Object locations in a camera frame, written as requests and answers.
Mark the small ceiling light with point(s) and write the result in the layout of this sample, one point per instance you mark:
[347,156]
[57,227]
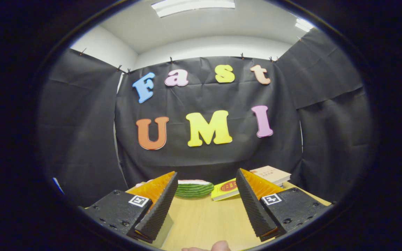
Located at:
[304,25]

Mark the green fabric storage box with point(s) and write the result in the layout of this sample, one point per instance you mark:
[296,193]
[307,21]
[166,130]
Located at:
[164,232]

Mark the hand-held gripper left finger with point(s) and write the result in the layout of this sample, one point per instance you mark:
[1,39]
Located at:
[159,209]

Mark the green striped watermelon plush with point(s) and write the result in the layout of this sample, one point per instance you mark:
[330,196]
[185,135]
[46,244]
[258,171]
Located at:
[194,190]

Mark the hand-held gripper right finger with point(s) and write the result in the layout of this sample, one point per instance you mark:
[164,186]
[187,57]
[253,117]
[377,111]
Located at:
[253,209]

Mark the beige book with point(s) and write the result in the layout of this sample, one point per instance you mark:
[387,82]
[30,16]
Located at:
[270,173]

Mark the long ceiling light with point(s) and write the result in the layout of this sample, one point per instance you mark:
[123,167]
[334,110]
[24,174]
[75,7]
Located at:
[192,6]

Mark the yellow book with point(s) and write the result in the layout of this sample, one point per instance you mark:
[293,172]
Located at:
[225,188]

